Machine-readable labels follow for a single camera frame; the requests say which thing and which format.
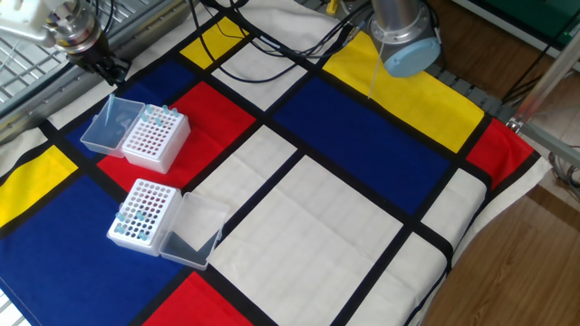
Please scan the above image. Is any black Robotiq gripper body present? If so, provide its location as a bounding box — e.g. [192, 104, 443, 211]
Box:
[66, 38, 115, 74]

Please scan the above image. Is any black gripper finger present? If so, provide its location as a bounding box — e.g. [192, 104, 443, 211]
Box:
[96, 65, 126, 87]
[106, 53, 133, 82]

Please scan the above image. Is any white pipette tip box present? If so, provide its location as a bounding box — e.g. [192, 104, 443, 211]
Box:
[106, 178, 231, 272]
[80, 93, 192, 175]

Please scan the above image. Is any silver wrist coupling flange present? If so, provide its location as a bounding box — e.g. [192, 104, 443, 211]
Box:
[44, 0, 104, 55]

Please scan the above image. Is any Mondrian pattern colour-block tablecloth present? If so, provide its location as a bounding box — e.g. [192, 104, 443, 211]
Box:
[0, 0, 554, 326]

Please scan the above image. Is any grey aluminium table rail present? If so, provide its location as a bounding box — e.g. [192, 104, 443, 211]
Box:
[0, 0, 200, 146]

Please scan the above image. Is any black cable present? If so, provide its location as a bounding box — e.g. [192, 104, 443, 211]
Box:
[188, 0, 327, 85]
[217, 0, 372, 60]

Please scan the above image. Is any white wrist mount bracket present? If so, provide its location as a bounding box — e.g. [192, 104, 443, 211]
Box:
[0, 0, 63, 49]

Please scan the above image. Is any grey cable silver connector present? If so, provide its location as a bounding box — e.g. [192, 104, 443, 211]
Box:
[266, 24, 363, 51]

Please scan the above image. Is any aluminium frame post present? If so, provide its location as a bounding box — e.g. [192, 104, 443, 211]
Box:
[514, 26, 580, 123]

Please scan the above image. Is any aluminium frame beam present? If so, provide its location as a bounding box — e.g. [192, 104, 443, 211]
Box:
[507, 118, 580, 168]

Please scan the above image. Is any grey cable bundle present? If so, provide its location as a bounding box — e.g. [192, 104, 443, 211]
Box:
[546, 144, 580, 203]

